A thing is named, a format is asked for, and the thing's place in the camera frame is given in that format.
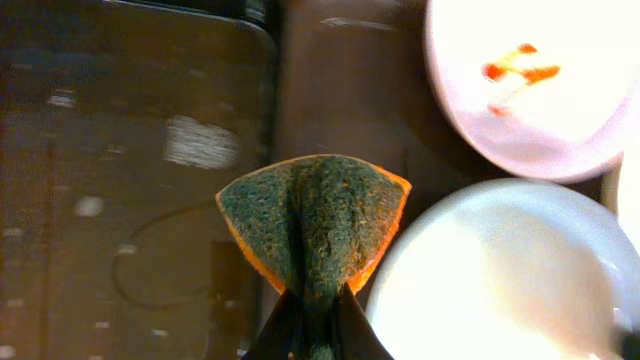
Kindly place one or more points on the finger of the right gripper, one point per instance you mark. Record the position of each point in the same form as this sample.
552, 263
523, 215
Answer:
627, 343

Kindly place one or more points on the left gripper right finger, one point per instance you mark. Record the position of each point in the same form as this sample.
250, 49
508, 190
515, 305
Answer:
352, 337

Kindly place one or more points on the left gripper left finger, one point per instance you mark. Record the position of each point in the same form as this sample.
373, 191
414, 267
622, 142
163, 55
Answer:
282, 337

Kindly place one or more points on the orange green scrub sponge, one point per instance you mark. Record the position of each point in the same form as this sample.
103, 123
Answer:
312, 224

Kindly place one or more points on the pale blue plate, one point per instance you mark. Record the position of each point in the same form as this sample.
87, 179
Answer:
508, 269

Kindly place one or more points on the brown serving tray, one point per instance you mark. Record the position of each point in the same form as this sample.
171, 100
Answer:
352, 81

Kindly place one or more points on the black water tray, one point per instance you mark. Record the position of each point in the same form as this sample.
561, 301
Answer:
120, 121

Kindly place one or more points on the white plate top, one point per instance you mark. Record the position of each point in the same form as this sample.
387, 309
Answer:
542, 89

